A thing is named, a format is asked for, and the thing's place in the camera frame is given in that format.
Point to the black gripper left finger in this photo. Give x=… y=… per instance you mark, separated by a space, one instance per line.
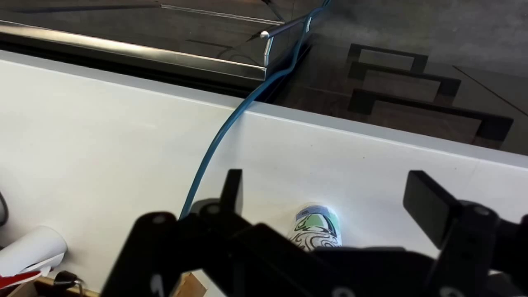
x=237 y=257

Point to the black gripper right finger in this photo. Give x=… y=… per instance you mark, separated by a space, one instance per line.
x=480 y=253

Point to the patterned paper cup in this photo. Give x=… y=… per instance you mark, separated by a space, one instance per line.
x=315 y=227

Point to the white and red mug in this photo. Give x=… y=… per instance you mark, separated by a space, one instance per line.
x=31 y=257

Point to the dark wood cabinet drawers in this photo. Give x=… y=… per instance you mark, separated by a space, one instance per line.
x=406 y=92

